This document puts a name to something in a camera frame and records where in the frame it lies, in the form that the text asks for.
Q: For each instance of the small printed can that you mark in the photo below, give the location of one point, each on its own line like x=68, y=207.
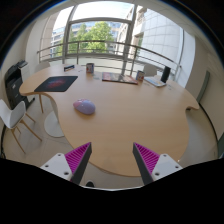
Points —
x=140, y=75

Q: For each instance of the grey metal balcony railing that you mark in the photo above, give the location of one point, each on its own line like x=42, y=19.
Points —
x=100, y=42

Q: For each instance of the black whiteboard eraser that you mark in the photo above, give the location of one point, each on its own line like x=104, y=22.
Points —
x=69, y=68

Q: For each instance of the red and black magazine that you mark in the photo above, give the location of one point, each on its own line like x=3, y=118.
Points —
x=118, y=78

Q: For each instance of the white shell chair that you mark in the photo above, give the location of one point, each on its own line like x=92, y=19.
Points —
x=42, y=66
x=150, y=69

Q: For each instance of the white round table base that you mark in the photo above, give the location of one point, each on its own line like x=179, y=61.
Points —
x=53, y=125

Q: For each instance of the pink and lilac computer mouse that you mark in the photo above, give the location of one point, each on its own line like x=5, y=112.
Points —
x=84, y=106

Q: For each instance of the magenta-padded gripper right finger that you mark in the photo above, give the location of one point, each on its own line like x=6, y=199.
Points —
x=148, y=157

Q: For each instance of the black and white office printer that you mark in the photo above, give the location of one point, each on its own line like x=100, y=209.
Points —
x=13, y=83

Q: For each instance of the white chair with wooden legs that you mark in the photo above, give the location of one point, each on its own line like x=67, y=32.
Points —
x=12, y=115

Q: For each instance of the strawberry print mug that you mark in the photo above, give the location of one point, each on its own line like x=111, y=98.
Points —
x=90, y=68

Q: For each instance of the black mouse pad red print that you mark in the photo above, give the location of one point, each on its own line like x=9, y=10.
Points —
x=56, y=83

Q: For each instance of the light blue booklet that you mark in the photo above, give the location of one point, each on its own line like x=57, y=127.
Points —
x=153, y=81

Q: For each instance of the black upright speaker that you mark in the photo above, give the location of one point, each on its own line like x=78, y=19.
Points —
x=165, y=74

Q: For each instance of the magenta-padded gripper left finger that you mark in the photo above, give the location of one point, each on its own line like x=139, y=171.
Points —
x=77, y=156

